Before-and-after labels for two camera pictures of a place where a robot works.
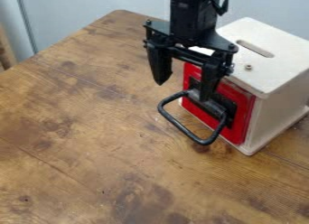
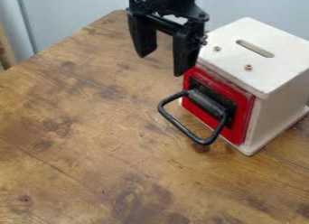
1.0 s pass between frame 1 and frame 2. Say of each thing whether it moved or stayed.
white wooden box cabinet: stayed
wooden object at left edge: stayed
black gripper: moved
